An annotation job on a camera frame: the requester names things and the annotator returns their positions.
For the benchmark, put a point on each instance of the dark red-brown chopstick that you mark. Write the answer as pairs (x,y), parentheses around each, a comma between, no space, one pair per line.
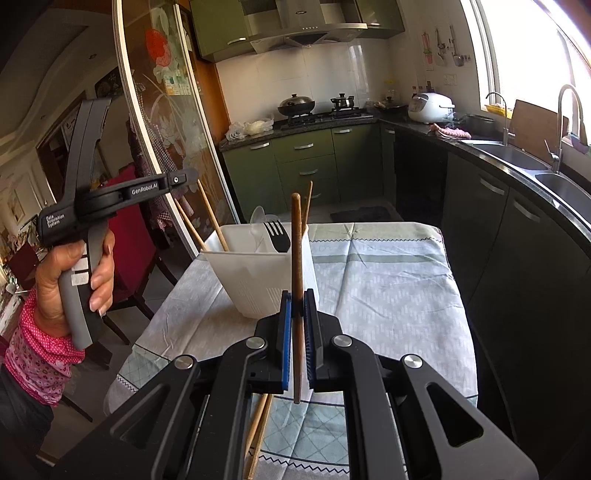
(298,258)

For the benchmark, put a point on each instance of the black wok with lid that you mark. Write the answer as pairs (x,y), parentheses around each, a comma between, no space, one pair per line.
(297,105)

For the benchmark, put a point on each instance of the yellow basket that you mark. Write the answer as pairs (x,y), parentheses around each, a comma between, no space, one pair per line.
(496,110)

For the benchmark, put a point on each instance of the cluttered dining table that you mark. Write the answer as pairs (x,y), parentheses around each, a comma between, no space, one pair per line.
(18,258)

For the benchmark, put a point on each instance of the light bamboo chopstick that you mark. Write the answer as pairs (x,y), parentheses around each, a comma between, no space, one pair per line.
(212,217)
(259,443)
(190,230)
(256,424)

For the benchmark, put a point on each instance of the checked apron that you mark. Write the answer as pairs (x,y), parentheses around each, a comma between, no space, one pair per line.
(157,152)

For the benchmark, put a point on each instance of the red chair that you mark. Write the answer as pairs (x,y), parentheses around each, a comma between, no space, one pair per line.
(134,240)

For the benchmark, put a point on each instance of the hanging kitchen utensils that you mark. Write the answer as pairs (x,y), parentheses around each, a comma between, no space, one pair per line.
(450,46)

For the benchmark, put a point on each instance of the sauce bottles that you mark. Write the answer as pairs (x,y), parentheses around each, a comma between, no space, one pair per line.
(422,90)

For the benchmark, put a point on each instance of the white plastic bags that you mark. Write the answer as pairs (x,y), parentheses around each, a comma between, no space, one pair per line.
(249,129)

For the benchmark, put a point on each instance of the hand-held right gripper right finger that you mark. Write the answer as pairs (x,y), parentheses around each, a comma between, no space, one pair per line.
(310,350)

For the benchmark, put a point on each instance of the green lower cabinets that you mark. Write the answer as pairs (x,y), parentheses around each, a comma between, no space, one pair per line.
(300,166)

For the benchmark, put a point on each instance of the steel range hood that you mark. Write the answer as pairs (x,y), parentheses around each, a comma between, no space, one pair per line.
(300,23)

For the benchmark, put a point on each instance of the green cabinets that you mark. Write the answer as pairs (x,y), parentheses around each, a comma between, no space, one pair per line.
(300,166)
(217,32)

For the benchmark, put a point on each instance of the black frying pan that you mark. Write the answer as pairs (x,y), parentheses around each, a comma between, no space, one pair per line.
(391,106)

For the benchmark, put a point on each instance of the white rice cooker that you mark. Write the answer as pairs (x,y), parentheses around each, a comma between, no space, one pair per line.
(429,108)

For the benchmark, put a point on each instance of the person's left hand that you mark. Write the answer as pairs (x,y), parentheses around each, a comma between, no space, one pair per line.
(51,286)

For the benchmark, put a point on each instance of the steel double sink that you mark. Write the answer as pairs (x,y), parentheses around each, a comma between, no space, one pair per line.
(521,159)

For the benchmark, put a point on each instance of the dark lower cabinets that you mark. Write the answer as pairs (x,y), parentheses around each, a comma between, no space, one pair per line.
(508,277)

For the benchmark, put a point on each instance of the wooden cutting board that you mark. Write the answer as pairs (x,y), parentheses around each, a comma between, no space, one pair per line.
(535,129)

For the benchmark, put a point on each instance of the wall socket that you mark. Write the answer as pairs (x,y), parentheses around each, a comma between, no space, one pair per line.
(450,78)

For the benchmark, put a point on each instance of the person's left forearm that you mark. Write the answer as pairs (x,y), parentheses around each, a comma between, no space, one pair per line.
(41,360)

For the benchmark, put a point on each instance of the white plastic utensil holder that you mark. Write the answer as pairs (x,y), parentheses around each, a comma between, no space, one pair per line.
(258,281)

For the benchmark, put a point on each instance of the gas stove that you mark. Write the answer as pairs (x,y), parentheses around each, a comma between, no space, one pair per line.
(323,119)

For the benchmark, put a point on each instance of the black countertop pot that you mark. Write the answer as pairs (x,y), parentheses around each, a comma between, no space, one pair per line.
(480,124)

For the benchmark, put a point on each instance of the dark stone countertop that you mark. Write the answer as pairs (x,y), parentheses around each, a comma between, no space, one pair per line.
(397,121)

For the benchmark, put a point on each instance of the green upper cabinets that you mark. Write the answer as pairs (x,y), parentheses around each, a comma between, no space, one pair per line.
(217,32)

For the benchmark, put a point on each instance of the pink cloth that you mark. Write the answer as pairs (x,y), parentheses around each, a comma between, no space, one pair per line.
(450,132)

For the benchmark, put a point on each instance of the small chrome faucet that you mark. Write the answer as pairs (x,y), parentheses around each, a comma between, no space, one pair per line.
(504,120)

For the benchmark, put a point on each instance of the white plastic spoon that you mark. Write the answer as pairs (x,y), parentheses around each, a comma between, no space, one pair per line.
(257,221)

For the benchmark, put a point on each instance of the black plastic fork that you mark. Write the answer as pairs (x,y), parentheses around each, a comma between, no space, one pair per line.
(276,235)

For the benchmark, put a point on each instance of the window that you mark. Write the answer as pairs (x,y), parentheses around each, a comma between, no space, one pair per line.
(531,55)

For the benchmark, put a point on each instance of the tall chrome faucet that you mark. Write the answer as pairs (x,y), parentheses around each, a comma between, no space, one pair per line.
(561,120)

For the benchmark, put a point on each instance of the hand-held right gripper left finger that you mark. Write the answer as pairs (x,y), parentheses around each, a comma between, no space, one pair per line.
(286,350)

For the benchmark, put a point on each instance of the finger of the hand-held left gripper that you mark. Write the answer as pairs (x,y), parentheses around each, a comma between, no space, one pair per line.
(180,177)

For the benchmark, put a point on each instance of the floral sliding glass door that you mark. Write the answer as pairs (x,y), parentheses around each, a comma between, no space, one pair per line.
(175,115)

